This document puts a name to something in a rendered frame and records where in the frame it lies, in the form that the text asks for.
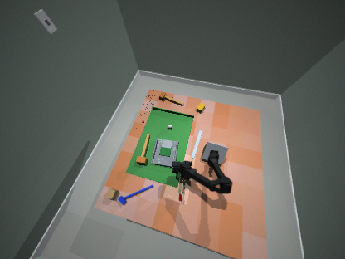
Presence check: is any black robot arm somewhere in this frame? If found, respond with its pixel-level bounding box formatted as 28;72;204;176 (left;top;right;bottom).
172;150;233;194

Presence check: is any blue golf putter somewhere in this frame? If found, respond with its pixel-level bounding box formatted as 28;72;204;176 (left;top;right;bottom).
117;185;153;205

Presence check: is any green mat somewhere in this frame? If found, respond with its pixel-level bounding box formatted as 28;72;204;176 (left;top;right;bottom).
126;109;194;188

